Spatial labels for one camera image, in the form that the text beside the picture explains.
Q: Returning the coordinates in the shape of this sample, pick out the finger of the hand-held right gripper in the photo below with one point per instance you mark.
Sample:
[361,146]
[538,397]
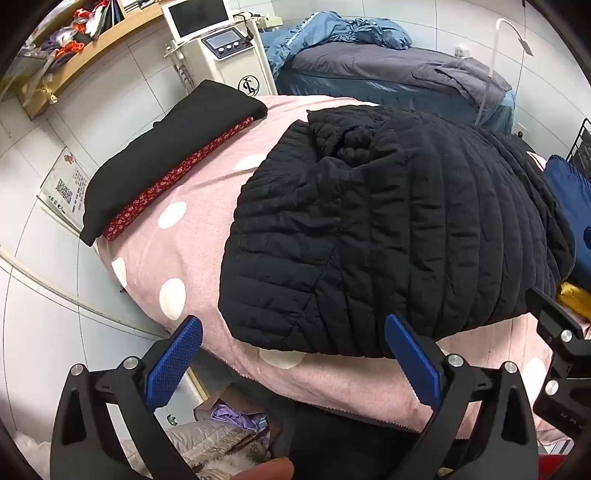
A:
[551,314]

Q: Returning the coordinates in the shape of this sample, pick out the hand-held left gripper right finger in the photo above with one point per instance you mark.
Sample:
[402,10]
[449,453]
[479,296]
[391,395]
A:
[411,355]

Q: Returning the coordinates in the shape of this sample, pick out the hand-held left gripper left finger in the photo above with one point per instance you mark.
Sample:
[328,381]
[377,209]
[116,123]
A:
[175,355]

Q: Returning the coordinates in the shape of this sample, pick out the black quilted jacket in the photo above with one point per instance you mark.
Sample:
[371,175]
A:
[392,207]

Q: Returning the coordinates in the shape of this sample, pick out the person's left hand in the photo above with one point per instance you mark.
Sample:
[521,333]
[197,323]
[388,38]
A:
[268,470]

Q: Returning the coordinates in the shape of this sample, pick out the yellow cloth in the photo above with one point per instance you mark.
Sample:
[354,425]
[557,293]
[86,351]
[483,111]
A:
[575,297]

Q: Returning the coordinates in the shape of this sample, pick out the purple cloth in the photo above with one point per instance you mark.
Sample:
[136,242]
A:
[235,415]

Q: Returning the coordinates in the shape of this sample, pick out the patterned beige bedding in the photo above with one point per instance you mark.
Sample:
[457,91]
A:
[198,443]

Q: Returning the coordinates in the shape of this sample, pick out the dark blue cloth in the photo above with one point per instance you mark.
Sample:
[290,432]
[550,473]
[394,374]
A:
[572,198]

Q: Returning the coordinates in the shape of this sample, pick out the red floral cloth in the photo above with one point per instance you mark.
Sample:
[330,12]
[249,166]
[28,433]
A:
[184,170]

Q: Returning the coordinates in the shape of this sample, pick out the black folded cushion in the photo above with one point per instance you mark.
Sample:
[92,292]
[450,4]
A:
[161,152]

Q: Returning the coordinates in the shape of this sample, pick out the white lamp stand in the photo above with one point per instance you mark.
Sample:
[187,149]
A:
[491,64]

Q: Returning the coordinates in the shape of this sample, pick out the white machine with screen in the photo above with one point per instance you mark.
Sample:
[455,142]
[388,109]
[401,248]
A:
[226,64]

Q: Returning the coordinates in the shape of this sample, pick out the grey blanket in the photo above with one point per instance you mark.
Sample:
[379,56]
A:
[392,60]

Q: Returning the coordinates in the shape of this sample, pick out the blue ruffled quilt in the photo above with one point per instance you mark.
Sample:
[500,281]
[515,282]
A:
[323,32]

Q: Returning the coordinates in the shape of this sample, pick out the colourful cloth pile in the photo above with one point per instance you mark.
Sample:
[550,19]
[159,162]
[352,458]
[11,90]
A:
[78,32]

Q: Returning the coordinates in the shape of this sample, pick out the white wall sign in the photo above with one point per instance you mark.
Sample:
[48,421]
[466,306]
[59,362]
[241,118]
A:
[69,184]

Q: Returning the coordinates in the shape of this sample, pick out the white wall socket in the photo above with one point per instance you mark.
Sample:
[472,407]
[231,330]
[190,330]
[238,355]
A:
[460,51]

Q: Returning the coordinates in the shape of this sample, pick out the wooden wall shelf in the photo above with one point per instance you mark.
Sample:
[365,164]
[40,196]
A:
[92,60]

